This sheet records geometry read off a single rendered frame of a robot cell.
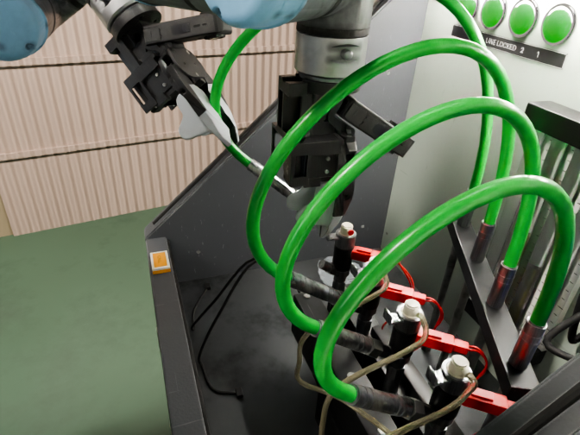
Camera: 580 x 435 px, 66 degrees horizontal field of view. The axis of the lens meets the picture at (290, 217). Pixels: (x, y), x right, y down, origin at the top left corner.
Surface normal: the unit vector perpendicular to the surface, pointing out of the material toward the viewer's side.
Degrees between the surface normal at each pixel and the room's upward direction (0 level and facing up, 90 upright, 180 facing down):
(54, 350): 0
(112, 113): 90
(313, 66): 90
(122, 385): 0
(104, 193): 90
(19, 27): 90
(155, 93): 77
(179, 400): 0
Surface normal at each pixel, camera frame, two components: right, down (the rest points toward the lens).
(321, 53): -0.35, 0.47
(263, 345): 0.05, -0.85
